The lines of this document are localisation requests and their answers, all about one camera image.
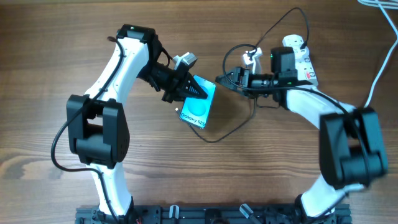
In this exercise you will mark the white power strip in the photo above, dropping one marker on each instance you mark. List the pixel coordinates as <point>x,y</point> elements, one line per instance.
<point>303,63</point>

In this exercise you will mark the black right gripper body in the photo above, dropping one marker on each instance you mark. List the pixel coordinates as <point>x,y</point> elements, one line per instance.
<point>255,81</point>

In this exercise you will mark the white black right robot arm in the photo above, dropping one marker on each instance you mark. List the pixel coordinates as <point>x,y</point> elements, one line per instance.
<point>351,147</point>

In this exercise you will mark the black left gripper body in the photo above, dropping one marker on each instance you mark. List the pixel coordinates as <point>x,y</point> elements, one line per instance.
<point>165,78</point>

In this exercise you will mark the Galaxy S25 smartphone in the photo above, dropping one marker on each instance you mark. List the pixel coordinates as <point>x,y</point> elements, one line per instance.
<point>196,111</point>

